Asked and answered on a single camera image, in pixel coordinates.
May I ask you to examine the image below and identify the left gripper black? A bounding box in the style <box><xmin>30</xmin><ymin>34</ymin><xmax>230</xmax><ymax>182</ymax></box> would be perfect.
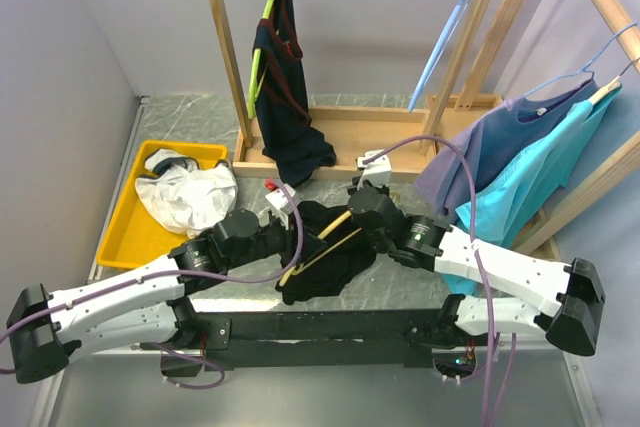
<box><xmin>226</xmin><ymin>208</ymin><xmax>327</xmax><ymax>270</ymax></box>

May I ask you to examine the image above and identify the yellow clothes hanger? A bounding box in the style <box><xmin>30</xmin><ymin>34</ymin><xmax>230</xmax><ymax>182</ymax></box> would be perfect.
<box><xmin>276</xmin><ymin>210</ymin><xmax>362</xmax><ymax>291</ymax></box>

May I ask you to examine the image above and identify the black tank top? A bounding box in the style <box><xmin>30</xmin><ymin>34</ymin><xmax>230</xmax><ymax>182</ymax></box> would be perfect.
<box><xmin>275</xmin><ymin>201</ymin><xmax>377</xmax><ymax>305</ymax></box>

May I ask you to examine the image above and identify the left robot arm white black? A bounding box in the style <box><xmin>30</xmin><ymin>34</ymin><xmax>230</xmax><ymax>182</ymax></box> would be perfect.
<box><xmin>1</xmin><ymin>209</ymin><xmax>327</xmax><ymax>384</ymax></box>

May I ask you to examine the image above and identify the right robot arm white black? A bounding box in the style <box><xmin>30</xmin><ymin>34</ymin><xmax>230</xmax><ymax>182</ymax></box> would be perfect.
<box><xmin>347</xmin><ymin>186</ymin><xmax>606</xmax><ymax>357</ymax></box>

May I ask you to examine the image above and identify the navy maroon tank top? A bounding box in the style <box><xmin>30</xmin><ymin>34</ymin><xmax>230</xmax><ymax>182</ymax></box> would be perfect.
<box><xmin>254</xmin><ymin>0</ymin><xmax>337</xmax><ymax>187</ymax></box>

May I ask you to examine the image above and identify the green clothes hanger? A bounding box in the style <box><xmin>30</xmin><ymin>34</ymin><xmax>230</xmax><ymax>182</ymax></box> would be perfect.
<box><xmin>247</xmin><ymin>0</ymin><xmax>304</xmax><ymax>119</ymax></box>

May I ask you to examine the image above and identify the light blue plastic hanger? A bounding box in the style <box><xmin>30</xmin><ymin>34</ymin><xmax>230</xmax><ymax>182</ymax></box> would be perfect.
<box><xmin>407</xmin><ymin>0</ymin><xmax>472</xmax><ymax>112</ymax></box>

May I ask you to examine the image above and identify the cream wooden hanger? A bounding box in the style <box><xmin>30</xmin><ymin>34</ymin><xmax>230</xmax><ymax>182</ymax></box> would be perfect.
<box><xmin>588</xmin><ymin>58</ymin><xmax>639</xmax><ymax>105</ymax></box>

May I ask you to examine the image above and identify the wooden clothes rack centre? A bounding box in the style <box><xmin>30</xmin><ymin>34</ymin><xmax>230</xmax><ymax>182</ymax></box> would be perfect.
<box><xmin>209</xmin><ymin>0</ymin><xmax>490</xmax><ymax>180</ymax></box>

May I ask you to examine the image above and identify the wooden clothes rack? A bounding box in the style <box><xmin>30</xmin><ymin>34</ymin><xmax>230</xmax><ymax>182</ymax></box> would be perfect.
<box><xmin>427</xmin><ymin>0</ymin><xmax>640</xmax><ymax>272</ymax></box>
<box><xmin>209</xmin><ymin>0</ymin><xmax>490</xmax><ymax>180</ymax></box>

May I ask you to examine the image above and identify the white garment in tray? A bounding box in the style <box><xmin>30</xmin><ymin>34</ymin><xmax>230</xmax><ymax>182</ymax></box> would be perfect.
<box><xmin>134</xmin><ymin>148</ymin><xmax>238</xmax><ymax>238</ymax></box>

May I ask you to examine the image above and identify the black base beam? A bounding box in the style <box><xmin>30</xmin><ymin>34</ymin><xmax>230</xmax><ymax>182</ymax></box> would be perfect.
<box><xmin>159</xmin><ymin>310</ymin><xmax>494</xmax><ymax>379</ymax></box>

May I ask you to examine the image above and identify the purple t-shirt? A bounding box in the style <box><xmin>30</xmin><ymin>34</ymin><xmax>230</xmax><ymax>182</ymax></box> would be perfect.
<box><xmin>414</xmin><ymin>80</ymin><xmax>597</xmax><ymax>219</ymax></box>

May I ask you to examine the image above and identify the yellow plastic tray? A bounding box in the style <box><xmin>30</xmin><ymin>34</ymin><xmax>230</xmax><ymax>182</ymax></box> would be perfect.
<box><xmin>96</xmin><ymin>139</ymin><xmax>228</xmax><ymax>270</ymax></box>

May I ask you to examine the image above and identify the turquoise t-shirt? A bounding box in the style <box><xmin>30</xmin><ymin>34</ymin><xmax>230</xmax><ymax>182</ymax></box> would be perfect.
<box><xmin>439</xmin><ymin>84</ymin><xmax>624</xmax><ymax>298</ymax></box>

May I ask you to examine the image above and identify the wooden clothes rack right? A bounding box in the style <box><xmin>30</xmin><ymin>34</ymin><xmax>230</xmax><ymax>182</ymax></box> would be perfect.
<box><xmin>427</xmin><ymin>0</ymin><xmax>640</xmax><ymax>272</ymax></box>

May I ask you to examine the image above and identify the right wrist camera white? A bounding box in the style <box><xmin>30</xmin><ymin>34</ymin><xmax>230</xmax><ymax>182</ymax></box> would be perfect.
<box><xmin>356</xmin><ymin>149</ymin><xmax>392</xmax><ymax>190</ymax></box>

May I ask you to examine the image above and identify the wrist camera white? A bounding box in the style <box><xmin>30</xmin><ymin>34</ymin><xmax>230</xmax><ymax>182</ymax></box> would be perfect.
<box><xmin>356</xmin><ymin>149</ymin><xmax>392</xmax><ymax>190</ymax></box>
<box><xmin>265</xmin><ymin>178</ymin><xmax>293</xmax><ymax>229</ymax></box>

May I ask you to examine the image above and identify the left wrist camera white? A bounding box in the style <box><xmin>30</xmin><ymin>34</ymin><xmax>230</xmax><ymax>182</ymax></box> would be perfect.
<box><xmin>265</xmin><ymin>178</ymin><xmax>293</xmax><ymax>229</ymax></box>

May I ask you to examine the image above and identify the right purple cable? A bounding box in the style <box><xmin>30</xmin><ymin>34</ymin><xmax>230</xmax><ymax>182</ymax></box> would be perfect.
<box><xmin>364</xmin><ymin>135</ymin><xmax>519</xmax><ymax>427</ymax></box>

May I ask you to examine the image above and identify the blue wire hanger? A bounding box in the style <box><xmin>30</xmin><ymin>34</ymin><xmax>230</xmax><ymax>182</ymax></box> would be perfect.
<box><xmin>524</xmin><ymin>21</ymin><xmax>638</xmax><ymax>97</ymax></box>

